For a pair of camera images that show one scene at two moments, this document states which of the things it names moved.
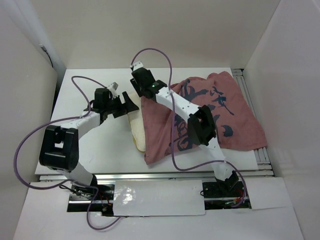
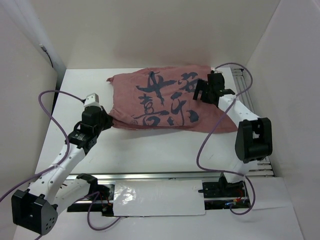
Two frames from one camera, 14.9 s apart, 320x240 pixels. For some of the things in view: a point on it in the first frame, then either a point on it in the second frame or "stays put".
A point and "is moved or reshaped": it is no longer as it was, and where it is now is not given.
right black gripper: (136, 86) → (202, 85)
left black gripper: (127, 106) → (108, 122)
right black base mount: (224, 195) stays put
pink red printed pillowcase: (166, 130) is moved or reshaped
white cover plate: (158, 197) stays put
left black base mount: (90, 198) stays put
